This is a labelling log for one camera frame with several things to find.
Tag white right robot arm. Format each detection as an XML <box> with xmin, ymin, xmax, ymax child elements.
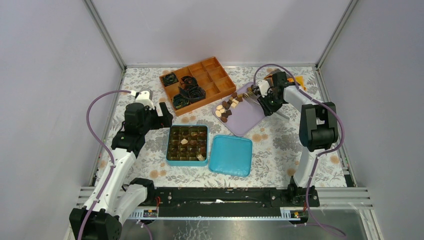
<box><xmin>253</xmin><ymin>70</ymin><xmax>339</xmax><ymax>206</ymax></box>

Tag pile of assorted chocolates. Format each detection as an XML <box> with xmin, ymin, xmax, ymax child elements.
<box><xmin>214</xmin><ymin>84</ymin><xmax>257</xmax><ymax>123</ymax></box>

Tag rolled dark green tie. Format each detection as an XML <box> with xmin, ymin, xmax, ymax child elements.
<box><xmin>172</xmin><ymin>93</ymin><xmax>191</xmax><ymax>110</ymax></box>

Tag lavender plastic tray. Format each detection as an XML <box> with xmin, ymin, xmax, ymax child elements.
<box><xmin>211</xmin><ymin>94</ymin><xmax>266</xmax><ymax>137</ymax></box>

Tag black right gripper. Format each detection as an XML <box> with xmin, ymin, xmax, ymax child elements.
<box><xmin>256</xmin><ymin>90</ymin><xmax>283</xmax><ymax>117</ymax></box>

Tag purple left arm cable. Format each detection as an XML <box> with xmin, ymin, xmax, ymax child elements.
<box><xmin>76</xmin><ymin>89</ymin><xmax>135</xmax><ymax>240</ymax></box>

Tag metal serving tongs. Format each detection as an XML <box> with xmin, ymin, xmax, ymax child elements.
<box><xmin>242</xmin><ymin>93</ymin><xmax>290</xmax><ymax>122</ymax></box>

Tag teal box lid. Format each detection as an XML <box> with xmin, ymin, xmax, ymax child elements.
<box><xmin>208</xmin><ymin>135</ymin><xmax>253</xmax><ymax>177</ymax></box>

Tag wooden compartment tray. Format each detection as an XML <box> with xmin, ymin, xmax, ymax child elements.
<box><xmin>159</xmin><ymin>56</ymin><xmax>236</xmax><ymax>116</ymax></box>

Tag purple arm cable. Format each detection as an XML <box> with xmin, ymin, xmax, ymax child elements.
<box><xmin>253</xmin><ymin>63</ymin><xmax>347</xmax><ymax>239</ymax></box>
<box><xmin>76</xmin><ymin>89</ymin><xmax>135</xmax><ymax>240</ymax></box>

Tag teal chocolate box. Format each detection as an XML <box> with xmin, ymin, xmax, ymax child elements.
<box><xmin>166</xmin><ymin>125</ymin><xmax>209</xmax><ymax>167</ymax></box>

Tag orange grey cloth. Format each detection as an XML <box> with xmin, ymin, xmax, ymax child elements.
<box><xmin>263</xmin><ymin>68</ymin><xmax>307</xmax><ymax>91</ymax></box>

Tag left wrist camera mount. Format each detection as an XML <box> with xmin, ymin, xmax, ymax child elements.
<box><xmin>130</xmin><ymin>89</ymin><xmax>155</xmax><ymax>110</ymax></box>

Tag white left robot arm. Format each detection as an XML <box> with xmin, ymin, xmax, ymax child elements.
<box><xmin>69</xmin><ymin>102</ymin><xmax>173</xmax><ymax>240</ymax></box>

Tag rolled dark patterned tie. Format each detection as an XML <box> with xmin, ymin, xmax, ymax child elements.
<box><xmin>178</xmin><ymin>86</ymin><xmax>206</xmax><ymax>103</ymax></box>

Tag rolled dark floral tie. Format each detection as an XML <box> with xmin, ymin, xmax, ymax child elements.
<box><xmin>161</xmin><ymin>72</ymin><xmax>179</xmax><ymax>87</ymax></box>

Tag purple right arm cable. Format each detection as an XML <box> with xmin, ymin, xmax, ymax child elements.
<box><xmin>253</xmin><ymin>63</ymin><xmax>347</xmax><ymax>239</ymax></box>

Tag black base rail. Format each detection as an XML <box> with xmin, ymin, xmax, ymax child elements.
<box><xmin>140</xmin><ymin>186</ymin><xmax>320</xmax><ymax>218</ymax></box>

